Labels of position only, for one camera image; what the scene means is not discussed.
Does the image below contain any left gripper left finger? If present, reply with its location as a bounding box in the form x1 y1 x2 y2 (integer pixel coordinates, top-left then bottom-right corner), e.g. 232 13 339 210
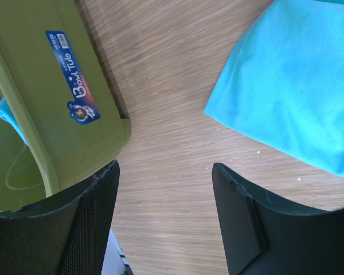
0 160 120 274

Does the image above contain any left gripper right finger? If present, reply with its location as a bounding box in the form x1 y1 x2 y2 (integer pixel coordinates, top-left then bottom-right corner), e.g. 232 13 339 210
212 163 344 274

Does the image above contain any teal t shirt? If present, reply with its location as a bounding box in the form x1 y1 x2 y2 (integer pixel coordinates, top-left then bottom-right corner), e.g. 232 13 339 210
204 1 344 178

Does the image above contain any blue tub label sticker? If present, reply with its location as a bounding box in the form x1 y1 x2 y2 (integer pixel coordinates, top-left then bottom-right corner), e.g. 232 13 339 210
45 30 100 125

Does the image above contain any green plastic tub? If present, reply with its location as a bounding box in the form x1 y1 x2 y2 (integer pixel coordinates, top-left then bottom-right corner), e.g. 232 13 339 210
0 1 131 211

